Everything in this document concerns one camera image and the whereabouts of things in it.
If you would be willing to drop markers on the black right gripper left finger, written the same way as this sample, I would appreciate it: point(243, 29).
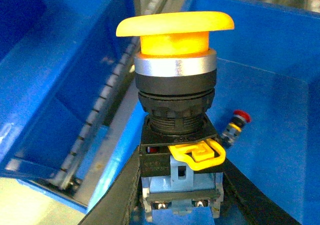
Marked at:
point(116, 205)

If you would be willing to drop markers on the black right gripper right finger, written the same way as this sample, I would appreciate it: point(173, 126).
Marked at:
point(254, 205)

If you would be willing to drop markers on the yellow mushroom push button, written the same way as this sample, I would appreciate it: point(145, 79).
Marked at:
point(180, 151)

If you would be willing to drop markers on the red mushroom push button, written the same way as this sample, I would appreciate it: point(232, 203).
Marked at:
point(232, 131)

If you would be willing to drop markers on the blue right target bin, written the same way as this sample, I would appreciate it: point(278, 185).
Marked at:
point(269, 67)

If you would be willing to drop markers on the blue middle plastic bin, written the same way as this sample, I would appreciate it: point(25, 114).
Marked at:
point(55, 58)

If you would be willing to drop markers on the metal roller rack frame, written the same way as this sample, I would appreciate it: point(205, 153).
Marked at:
point(120, 90)

